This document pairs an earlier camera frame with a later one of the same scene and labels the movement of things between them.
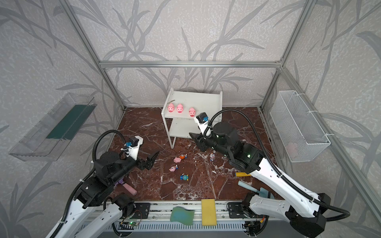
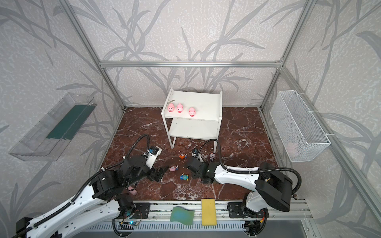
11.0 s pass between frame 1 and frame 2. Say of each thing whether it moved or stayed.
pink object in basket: stayed
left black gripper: moved
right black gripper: moved
